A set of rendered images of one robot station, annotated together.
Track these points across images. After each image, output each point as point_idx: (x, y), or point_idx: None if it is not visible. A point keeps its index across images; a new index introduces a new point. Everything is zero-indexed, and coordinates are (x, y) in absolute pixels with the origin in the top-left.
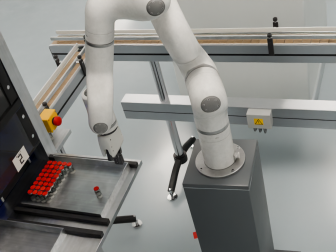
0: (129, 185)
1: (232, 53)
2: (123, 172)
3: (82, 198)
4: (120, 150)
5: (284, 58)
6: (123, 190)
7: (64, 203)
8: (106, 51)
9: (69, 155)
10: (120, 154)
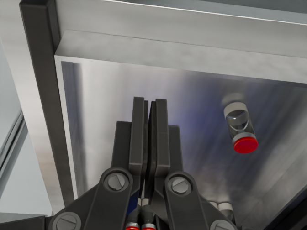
0: (172, 4)
1: None
2: (132, 61)
3: (230, 150)
4: (119, 209)
5: None
6: (215, 25)
7: (240, 180)
8: None
9: (55, 206)
10: (131, 169)
